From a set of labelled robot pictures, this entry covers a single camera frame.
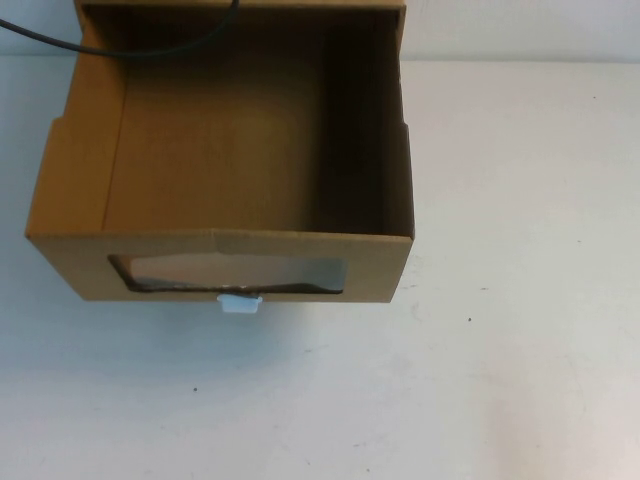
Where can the cardboard drawer with window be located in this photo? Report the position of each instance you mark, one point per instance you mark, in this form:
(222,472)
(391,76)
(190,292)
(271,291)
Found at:
(200,170)

